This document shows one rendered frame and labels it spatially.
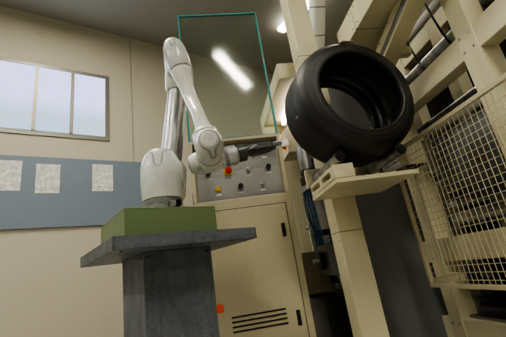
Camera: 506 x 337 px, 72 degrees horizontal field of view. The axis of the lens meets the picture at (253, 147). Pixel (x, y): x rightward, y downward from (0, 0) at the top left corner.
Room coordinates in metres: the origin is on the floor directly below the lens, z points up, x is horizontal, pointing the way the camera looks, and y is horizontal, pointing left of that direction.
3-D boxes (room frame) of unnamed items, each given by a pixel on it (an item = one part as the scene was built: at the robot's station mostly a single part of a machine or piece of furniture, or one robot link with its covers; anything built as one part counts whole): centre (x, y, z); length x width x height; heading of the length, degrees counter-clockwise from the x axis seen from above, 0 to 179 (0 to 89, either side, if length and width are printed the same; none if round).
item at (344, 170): (1.57, -0.33, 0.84); 0.36 x 0.09 x 0.06; 9
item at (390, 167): (1.87, -0.81, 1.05); 0.20 x 0.15 x 0.30; 9
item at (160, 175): (1.35, 0.39, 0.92); 0.18 x 0.16 x 0.22; 8
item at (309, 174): (1.77, -0.44, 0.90); 0.40 x 0.03 x 0.10; 99
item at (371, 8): (1.52, -0.78, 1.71); 0.61 x 0.25 x 0.15; 9
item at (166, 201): (1.32, 0.37, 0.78); 0.22 x 0.18 x 0.06; 42
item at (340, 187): (1.60, -0.47, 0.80); 0.37 x 0.36 x 0.02; 99
